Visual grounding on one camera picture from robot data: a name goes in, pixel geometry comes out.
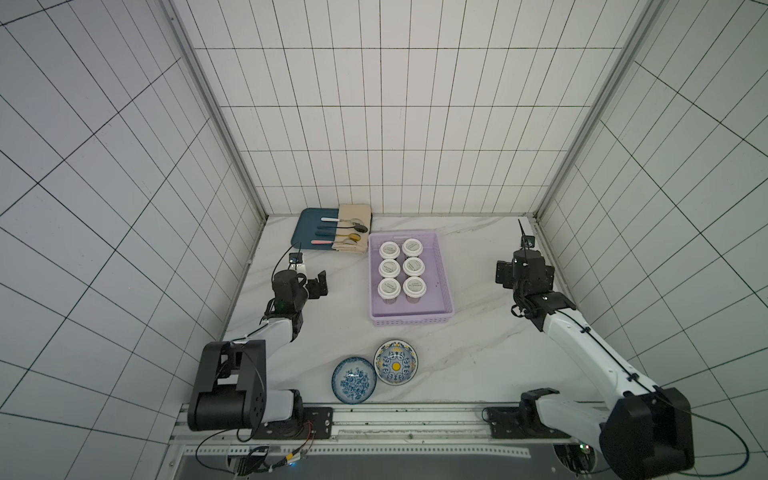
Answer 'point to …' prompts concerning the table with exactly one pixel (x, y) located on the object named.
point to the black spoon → (356, 226)
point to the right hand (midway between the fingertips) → (511, 261)
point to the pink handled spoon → (348, 244)
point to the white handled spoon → (354, 220)
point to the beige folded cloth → (349, 211)
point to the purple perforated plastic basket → (438, 304)
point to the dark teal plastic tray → (307, 226)
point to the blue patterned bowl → (354, 380)
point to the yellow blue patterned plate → (395, 362)
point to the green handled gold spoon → (352, 236)
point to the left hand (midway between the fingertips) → (309, 276)
